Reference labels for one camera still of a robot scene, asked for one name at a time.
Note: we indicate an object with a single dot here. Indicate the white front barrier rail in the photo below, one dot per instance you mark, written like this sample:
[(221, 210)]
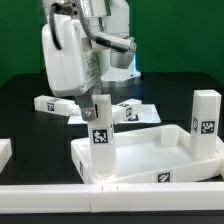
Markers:
[(96, 198)]

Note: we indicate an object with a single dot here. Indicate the white left barrier block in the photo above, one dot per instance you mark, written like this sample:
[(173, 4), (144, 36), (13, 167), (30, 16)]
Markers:
[(5, 152)]

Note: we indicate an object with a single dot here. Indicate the white desk top tray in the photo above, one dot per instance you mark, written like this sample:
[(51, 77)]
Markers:
[(141, 158)]

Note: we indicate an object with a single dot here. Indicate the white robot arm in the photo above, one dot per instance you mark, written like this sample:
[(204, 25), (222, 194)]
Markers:
[(94, 17)]

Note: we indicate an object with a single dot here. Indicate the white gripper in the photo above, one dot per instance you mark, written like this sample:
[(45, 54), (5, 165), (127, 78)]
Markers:
[(75, 68)]

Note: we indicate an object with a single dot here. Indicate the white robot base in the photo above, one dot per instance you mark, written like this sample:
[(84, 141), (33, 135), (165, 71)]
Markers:
[(116, 78)]

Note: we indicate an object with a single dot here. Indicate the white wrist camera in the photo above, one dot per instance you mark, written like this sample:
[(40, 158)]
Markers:
[(122, 49)]

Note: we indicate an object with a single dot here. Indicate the white marker sheet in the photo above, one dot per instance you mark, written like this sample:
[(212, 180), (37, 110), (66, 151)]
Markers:
[(149, 114)]

